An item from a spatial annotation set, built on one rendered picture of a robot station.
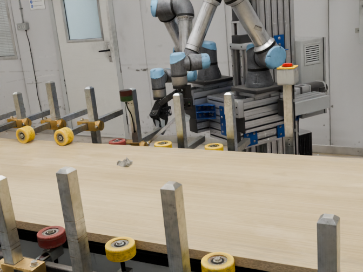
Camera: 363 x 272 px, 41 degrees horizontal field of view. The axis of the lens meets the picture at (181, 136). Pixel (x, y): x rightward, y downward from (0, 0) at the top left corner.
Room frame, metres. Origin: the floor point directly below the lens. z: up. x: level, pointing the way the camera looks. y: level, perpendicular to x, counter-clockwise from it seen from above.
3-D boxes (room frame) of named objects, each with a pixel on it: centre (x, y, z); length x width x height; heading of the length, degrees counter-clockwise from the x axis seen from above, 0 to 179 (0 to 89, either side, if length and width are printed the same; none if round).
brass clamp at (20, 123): (2.65, 0.90, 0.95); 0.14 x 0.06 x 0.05; 62
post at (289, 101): (1.92, -0.45, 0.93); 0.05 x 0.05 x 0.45; 62
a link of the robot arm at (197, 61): (2.33, -0.11, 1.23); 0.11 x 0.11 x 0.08; 19
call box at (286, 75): (1.92, -0.45, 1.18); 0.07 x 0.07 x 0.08; 62
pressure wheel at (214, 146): (1.97, -0.13, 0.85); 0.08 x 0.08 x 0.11
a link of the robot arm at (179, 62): (2.28, -0.02, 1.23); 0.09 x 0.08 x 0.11; 109
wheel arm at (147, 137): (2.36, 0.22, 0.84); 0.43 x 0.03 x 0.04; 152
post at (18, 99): (2.64, 0.88, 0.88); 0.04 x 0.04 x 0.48; 62
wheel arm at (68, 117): (2.59, 0.67, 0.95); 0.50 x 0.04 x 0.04; 152
